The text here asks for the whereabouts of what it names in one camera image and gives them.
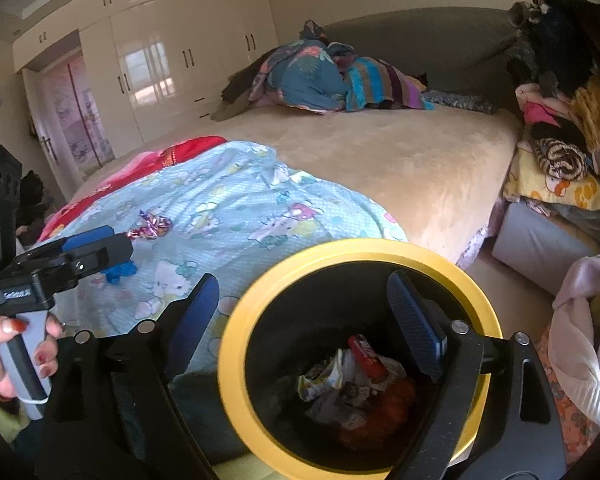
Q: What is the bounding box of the purple candy wrapper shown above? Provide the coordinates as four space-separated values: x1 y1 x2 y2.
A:
126 210 173 240

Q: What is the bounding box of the red plastic bag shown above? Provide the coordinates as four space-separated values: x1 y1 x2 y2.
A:
339 378 416 450

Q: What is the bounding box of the green sleeve forearm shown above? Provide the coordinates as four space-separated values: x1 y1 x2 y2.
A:
0 396 30 443

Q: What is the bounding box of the yellow rimmed trash bin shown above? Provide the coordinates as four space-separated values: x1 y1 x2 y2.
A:
218 238 501 479

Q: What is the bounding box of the person's left hand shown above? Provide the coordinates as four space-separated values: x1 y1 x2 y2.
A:
0 314 64 401

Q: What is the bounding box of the black bag on floor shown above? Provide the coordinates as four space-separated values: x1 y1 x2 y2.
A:
16 170 54 247

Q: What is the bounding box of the pink white cloth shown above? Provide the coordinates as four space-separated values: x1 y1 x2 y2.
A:
548 256 600 427

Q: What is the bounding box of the red blanket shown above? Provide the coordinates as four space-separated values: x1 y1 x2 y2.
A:
38 136 227 243

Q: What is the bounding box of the light blue Hello Kitty blanket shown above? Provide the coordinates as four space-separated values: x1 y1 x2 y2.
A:
47 141 405 373

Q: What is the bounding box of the pink sliding door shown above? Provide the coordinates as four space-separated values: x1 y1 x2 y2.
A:
41 50 114 181

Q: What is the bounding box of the red wrapper in bin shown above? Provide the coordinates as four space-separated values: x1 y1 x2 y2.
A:
348 335 389 384

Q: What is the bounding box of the white crumpled wrapper in bin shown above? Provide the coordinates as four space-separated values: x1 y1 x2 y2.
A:
297 349 406 429

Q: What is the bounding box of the grey storage box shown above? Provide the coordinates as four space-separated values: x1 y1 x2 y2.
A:
492 203 600 295

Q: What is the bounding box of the glossy cream wardrobe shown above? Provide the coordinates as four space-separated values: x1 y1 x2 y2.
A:
12 0 277 157

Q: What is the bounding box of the brown garment on bed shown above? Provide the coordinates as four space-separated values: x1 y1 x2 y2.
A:
210 48 275 122

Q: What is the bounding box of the teal floral quilt pile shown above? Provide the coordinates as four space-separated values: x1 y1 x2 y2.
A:
248 20 356 114

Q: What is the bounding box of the beige bed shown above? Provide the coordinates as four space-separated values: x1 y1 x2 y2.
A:
66 104 524 266

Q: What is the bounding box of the pile of clothes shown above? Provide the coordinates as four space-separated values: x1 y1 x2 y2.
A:
504 0 600 244

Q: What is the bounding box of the striped blue purple blanket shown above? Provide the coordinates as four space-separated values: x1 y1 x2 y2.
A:
344 56 428 112

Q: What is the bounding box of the grey bed headboard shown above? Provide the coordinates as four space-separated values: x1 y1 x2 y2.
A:
325 6 519 114

